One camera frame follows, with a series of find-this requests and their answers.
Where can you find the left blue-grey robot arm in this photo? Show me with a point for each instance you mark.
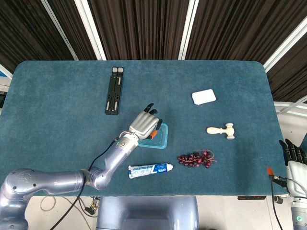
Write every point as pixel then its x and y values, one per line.
pixel 48 182

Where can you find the black floor plug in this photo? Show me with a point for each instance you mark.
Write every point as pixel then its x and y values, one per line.
pixel 90 209

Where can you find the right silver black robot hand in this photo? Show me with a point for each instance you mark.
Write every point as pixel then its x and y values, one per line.
pixel 298 177

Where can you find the dark brown curtain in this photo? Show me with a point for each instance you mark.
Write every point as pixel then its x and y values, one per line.
pixel 144 28

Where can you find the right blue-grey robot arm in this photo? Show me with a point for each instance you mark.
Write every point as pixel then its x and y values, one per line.
pixel 299 213

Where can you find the black metal bracket plate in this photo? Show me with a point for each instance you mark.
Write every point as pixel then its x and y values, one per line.
pixel 251 198

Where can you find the wooden toy hammer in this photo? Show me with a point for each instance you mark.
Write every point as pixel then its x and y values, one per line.
pixel 217 130

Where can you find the red grape bunch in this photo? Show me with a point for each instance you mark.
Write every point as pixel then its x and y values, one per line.
pixel 194 160

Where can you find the blue-grey robot torso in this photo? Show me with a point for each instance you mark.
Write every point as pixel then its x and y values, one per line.
pixel 146 213

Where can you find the teal plastic container lid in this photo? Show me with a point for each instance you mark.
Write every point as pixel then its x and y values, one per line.
pixel 160 141

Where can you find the thin grey frame post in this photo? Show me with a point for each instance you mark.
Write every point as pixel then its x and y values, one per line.
pixel 60 31

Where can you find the white frame rail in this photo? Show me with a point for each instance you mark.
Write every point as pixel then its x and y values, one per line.
pixel 290 109

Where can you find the white blue toothpaste tube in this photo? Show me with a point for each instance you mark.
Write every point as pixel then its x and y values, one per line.
pixel 148 170

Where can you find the black folding stand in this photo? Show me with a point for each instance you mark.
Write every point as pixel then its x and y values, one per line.
pixel 114 91

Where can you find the wide white frame post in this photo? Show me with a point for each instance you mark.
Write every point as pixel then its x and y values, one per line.
pixel 91 31

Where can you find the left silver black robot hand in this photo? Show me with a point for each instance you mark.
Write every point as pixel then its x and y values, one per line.
pixel 142 124

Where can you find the blue-green table cloth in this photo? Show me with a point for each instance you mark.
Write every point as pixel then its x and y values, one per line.
pixel 60 95

